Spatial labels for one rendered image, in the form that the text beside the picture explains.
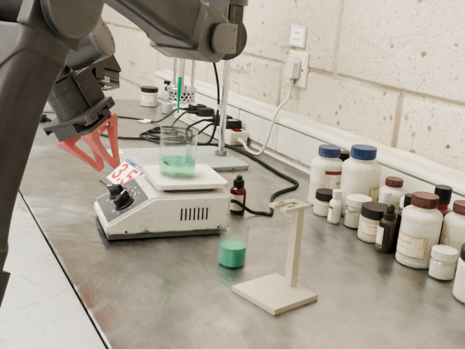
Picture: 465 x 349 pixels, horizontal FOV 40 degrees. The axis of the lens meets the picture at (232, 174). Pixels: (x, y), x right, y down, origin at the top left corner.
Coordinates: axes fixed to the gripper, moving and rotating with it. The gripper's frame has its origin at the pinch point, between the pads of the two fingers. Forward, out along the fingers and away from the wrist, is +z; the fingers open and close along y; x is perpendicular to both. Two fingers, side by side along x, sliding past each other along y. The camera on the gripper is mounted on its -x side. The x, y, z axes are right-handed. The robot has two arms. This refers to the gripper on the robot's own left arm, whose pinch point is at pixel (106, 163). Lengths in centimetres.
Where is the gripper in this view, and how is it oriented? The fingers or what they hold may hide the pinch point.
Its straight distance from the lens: 98.9
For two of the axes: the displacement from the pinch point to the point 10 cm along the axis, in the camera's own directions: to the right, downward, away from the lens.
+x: -4.3, 5.5, -7.2
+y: -8.0, 1.3, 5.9
